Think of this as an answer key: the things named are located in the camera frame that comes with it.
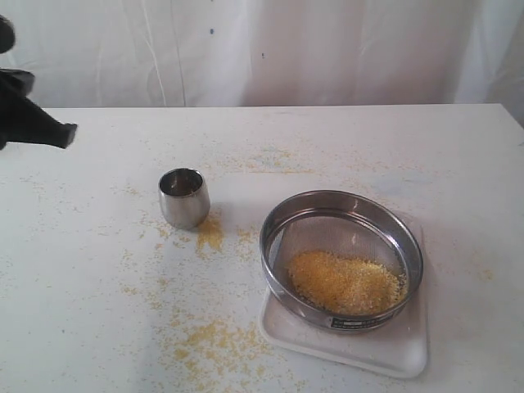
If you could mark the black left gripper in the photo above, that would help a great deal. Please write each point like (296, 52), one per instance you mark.
(38, 126)

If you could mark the stainless steel cup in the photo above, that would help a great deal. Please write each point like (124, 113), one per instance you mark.
(184, 198)

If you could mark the round steel mesh sieve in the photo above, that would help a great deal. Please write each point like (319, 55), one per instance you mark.
(347, 225)

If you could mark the yellow grain powder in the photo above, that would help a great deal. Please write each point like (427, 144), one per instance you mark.
(349, 286)

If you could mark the white backdrop curtain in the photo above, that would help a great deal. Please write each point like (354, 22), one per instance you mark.
(265, 53)

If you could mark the white plastic tray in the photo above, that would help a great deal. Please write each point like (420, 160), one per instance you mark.
(398, 349)

